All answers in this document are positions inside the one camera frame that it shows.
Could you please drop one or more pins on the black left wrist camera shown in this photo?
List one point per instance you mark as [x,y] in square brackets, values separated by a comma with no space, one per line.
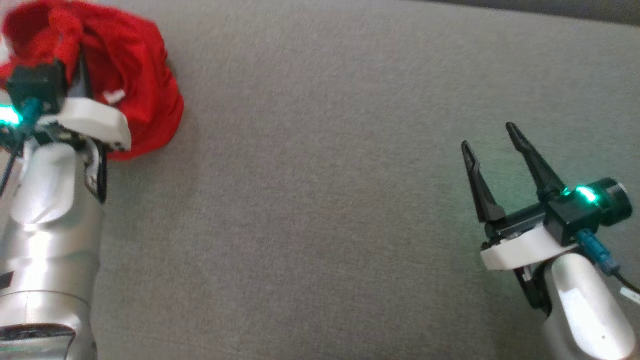
[37,85]

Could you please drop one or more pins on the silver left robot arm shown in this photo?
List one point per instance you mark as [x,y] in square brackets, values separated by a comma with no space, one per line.
[45,225]

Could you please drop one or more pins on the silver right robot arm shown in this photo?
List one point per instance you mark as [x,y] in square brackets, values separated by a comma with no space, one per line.
[585,310]

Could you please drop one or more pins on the red basketball jersey garment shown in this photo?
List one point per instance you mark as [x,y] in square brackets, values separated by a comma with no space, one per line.
[140,75]

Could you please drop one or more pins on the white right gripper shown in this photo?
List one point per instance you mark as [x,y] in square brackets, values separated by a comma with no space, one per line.
[520,247]

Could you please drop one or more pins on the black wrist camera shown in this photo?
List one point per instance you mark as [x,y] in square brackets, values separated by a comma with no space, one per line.
[37,85]
[575,215]

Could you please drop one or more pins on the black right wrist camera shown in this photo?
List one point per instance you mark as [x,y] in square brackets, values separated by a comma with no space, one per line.
[575,215]

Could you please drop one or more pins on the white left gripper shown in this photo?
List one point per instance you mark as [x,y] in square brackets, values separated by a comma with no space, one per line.
[90,115]

